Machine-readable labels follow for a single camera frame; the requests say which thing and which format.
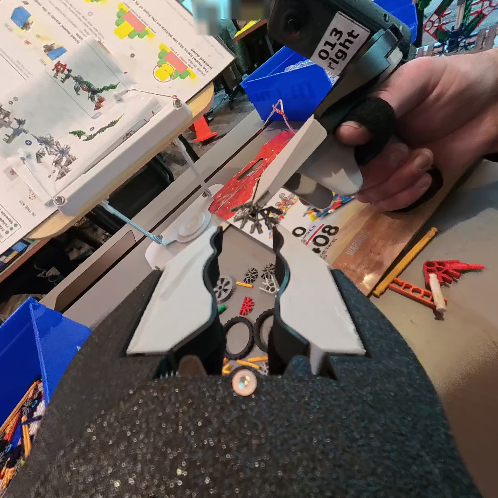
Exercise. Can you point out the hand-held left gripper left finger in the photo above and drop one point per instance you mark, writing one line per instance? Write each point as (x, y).
(175, 307)

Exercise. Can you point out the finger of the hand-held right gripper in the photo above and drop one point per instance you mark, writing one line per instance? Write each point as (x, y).
(299, 151)
(309, 192)

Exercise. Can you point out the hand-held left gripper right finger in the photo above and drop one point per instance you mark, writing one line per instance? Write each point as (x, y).
(315, 307)

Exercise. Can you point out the dark grey connector with strip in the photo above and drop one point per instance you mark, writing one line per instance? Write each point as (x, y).
(249, 218)

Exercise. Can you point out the blue bin with square label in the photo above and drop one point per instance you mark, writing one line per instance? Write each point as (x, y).
(50, 334)

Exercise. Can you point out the pile of toy parts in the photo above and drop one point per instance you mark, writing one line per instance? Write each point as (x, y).
(19, 428)

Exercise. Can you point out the person's right hand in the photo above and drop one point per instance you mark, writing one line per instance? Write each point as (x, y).
(439, 109)

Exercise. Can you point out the red white ribbon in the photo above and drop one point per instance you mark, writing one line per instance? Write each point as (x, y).
(280, 113)

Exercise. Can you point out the light grey fan connector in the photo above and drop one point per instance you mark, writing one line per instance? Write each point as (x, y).
(269, 287)

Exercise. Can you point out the grey wheel hub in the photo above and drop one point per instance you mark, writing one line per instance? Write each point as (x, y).
(223, 288)

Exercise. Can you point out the dark grey snowflake connector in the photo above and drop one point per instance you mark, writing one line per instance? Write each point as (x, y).
(268, 270)
(251, 274)

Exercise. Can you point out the black rubber tyre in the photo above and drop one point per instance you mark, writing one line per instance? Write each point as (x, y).
(258, 330)
(229, 342)

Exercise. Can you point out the clear bag of parts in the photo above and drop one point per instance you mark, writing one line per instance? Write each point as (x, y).
(311, 72)

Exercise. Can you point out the plain blue plastic bin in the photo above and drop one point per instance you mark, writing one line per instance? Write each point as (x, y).
(272, 89)

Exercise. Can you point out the red fan connector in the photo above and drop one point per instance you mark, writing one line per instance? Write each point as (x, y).
(246, 305)

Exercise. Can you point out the small white connector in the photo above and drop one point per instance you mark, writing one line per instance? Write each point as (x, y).
(264, 367)

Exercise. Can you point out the yellow fan connector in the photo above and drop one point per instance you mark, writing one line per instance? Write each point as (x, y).
(225, 367)

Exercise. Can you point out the stand base disc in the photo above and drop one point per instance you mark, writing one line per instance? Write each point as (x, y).
(192, 229)

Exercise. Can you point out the printed construction toy bag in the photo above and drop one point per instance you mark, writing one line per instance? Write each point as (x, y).
(369, 249)

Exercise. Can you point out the colourful toy model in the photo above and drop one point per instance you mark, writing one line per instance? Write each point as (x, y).
(459, 19)

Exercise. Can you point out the orange traffic cone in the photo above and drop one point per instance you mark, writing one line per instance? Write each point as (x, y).
(204, 130)

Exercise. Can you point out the orange ladder connector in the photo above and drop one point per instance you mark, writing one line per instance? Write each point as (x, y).
(412, 291)

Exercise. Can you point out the long yellow rod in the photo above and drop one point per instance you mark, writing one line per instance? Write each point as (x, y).
(404, 262)

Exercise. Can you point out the white rod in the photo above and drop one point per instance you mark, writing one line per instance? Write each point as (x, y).
(437, 291)

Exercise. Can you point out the short red rod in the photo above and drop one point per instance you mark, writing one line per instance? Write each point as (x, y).
(472, 267)

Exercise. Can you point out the instruction sheet board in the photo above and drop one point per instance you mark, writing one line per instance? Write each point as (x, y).
(77, 97)

